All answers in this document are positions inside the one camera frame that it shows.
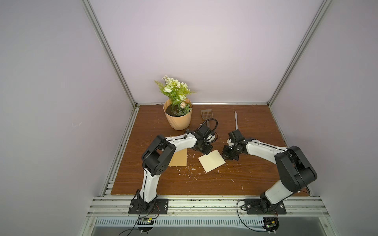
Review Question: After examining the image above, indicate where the right black cable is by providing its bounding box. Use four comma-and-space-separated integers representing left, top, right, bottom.
235, 200, 278, 234

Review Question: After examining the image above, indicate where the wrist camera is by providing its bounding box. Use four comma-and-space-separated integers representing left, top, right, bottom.
206, 133, 217, 143
226, 139, 235, 148

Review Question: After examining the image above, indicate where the small brown slotted scoop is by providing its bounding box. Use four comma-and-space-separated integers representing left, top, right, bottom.
201, 109, 214, 121

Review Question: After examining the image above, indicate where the aluminium front rail frame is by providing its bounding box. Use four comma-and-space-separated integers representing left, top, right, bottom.
86, 195, 330, 217

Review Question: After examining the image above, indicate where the left black cable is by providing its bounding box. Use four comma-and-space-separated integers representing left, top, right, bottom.
118, 206, 160, 236

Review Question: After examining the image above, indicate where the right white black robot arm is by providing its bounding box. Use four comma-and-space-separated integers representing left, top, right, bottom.
221, 129, 318, 206

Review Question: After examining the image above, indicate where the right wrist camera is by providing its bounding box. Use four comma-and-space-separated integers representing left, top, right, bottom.
226, 139, 235, 148

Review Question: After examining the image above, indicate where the black cable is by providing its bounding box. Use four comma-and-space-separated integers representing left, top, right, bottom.
235, 200, 278, 234
118, 206, 160, 236

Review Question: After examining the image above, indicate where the cream letter paper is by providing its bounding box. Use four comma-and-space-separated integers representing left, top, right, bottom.
198, 149, 225, 173

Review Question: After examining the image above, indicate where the brown kraft envelope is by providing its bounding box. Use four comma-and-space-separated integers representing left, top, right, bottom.
169, 148, 187, 167

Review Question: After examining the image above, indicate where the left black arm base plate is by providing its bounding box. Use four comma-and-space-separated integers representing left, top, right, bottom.
128, 198, 169, 215

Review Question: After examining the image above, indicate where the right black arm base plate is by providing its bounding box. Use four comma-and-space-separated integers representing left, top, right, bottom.
243, 199, 287, 215

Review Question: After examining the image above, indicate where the beige ribbed flower pot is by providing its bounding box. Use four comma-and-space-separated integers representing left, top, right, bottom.
163, 99, 193, 130

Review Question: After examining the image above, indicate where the artificial green white plant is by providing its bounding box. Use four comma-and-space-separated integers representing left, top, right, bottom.
155, 76, 195, 117

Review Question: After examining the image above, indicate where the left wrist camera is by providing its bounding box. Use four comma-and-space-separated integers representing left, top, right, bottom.
206, 133, 217, 143

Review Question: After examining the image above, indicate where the grey plastic knife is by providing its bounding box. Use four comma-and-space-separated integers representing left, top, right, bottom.
234, 111, 238, 130

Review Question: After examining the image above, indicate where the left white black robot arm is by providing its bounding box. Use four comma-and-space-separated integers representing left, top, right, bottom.
137, 124, 218, 205

